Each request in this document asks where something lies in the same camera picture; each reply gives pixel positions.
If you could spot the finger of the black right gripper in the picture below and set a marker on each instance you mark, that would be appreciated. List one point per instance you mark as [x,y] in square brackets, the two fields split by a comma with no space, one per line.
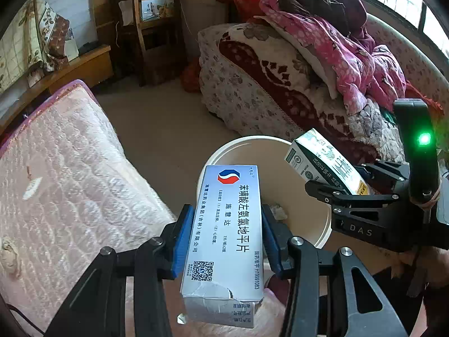
[352,204]
[386,177]

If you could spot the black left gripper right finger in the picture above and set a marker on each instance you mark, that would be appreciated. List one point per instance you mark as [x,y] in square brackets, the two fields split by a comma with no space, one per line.
[355,304]

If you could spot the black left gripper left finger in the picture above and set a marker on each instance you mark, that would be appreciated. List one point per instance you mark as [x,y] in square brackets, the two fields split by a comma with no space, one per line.
[96,304]

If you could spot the white trash bucket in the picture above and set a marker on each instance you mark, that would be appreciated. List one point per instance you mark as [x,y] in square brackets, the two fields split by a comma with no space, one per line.
[279,184]

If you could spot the green white milk carton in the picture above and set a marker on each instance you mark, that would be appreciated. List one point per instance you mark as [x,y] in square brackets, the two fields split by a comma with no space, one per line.
[314,158]

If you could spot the white blue medicine box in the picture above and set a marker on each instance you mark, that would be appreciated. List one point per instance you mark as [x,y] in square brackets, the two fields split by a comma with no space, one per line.
[223,275]

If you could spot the floral covered sofa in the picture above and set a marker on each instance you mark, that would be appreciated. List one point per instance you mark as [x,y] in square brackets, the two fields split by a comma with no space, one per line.
[259,84]

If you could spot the pink clothes pile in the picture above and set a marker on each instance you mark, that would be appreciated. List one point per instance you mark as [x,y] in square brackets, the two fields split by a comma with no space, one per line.
[335,30]

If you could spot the red cushion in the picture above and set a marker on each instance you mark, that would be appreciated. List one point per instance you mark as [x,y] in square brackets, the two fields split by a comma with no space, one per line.
[249,1]

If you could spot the wooden tv cabinet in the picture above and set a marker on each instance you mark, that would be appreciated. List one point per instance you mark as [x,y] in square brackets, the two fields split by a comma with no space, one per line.
[92,68]

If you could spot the wooden shelf rack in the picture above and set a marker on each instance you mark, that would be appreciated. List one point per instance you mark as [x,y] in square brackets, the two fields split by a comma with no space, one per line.
[157,27]

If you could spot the floral cloth covered television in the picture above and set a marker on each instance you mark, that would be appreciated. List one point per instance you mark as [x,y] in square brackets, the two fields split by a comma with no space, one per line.
[37,42]

